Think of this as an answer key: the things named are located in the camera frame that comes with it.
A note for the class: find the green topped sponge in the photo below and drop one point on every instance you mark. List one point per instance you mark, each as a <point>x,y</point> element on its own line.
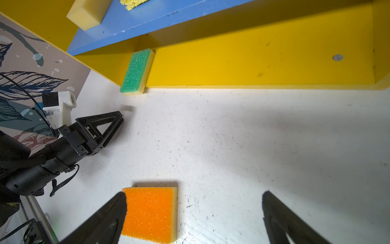
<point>137,73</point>

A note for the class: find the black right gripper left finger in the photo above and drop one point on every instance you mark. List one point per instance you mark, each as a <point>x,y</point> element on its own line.
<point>104,226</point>

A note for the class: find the orange topped sponge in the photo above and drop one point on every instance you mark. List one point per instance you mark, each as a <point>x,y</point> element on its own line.
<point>152,214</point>

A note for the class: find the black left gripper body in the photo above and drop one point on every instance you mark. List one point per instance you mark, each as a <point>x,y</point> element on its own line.
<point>76,143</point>

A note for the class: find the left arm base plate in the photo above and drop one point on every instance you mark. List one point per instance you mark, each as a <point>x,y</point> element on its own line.
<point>35,233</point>

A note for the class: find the dark green wavy scourer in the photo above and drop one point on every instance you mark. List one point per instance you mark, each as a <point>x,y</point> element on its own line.
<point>131,4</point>

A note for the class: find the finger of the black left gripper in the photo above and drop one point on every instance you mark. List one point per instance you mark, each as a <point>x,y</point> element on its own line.
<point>100,129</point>

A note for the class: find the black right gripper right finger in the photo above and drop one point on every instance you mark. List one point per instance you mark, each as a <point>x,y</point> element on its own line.
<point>283,225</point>

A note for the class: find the yellow shelf unit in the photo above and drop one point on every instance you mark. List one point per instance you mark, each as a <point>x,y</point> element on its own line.
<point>227,44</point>

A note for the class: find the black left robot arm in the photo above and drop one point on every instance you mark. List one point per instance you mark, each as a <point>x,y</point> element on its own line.
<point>26,174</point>

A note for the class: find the yellow sponge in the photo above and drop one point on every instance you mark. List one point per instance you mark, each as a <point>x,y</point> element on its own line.
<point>87,14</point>

